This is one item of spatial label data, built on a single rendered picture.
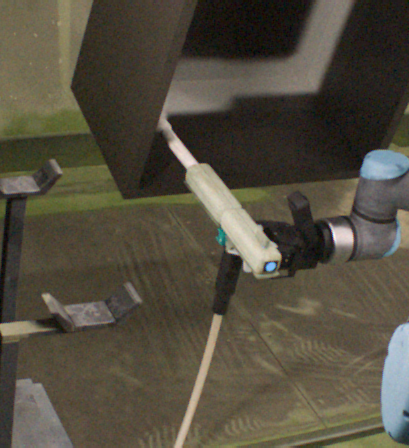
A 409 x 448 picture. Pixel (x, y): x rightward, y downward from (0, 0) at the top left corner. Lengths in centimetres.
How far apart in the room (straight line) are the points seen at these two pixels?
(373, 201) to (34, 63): 120
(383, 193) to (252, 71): 62
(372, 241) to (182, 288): 69
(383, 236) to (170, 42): 57
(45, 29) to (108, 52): 81
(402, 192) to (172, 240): 91
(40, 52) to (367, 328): 112
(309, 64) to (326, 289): 56
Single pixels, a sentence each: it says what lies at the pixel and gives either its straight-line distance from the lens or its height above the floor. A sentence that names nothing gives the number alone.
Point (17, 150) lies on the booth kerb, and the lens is 313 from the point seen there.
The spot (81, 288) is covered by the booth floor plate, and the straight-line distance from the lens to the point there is 279.
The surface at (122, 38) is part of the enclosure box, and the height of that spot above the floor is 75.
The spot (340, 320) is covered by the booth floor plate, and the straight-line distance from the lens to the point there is 287.
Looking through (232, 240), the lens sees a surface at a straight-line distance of 214.
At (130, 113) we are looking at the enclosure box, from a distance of 228.
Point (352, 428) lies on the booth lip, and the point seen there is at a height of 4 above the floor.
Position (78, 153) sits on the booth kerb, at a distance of 320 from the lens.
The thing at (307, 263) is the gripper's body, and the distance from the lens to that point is 228.
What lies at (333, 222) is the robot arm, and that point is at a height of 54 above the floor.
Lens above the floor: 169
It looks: 32 degrees down
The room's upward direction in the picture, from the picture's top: 12 degrees clockwise
